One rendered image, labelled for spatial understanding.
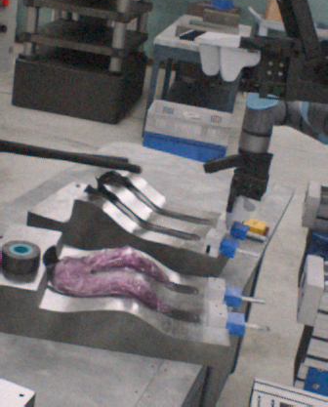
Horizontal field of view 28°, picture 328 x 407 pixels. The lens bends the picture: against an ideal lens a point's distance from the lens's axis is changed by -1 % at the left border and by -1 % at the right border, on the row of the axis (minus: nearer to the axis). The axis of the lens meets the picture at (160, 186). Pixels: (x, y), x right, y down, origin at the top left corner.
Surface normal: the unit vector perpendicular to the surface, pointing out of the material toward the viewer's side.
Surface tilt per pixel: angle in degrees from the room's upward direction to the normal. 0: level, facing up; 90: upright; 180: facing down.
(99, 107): 90
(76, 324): 90
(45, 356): 0
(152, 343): 90
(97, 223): 90
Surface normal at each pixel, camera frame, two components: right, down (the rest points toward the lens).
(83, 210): -0.34, 0.29
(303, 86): 0.25, 0.26
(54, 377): 0.15, -0.92
